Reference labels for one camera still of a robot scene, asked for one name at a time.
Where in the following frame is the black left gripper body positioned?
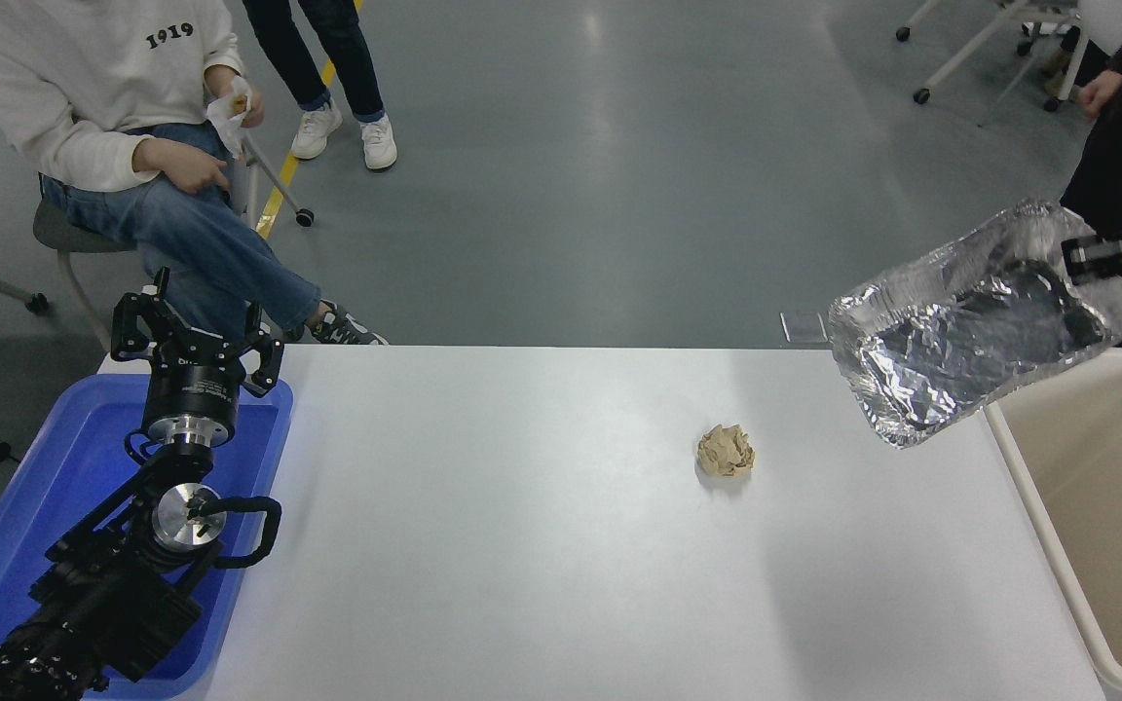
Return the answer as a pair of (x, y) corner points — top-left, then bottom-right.
(142, 326), (252, 422)

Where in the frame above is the silver foil plate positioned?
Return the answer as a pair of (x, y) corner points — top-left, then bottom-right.
(827, 200), (1122, 450)

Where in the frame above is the white tissue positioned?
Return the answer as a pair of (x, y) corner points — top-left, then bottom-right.
(206, 77), (253, 163)

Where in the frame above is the clear square floor plate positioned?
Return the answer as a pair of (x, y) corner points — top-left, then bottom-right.
(781, 312), (831, 346)

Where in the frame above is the standing person's hand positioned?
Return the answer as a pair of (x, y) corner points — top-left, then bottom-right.
(1076, 69), (1122, 121)

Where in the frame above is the seated person's right hand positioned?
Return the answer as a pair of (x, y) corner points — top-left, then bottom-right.
(154, 137), (232, 197)

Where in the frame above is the seated person's left hand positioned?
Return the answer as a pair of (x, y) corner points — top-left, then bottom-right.
(204, 65), (266, 129)

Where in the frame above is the grey stool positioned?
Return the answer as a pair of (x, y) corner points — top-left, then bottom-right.
(32, 198), (140, 353)

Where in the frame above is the white leg with black caster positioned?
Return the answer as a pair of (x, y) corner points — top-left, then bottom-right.
(245, 134), (316, 229)

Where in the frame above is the blue plastic tray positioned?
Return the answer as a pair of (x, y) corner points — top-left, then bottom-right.
(0, 373), (295, 701)

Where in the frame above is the seated person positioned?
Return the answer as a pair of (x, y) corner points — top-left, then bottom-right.
(0, 0), (391, 348)

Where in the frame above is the white rolling chair base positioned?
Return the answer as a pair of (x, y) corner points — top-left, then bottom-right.
(896, 0), (1084, 114)

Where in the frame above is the large pale plastic bin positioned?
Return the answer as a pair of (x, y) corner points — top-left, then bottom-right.
(984, 348), (1122, 701)

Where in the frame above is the crumpled tan paper ball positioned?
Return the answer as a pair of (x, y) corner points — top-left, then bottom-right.
(697, 424), (757, 479)

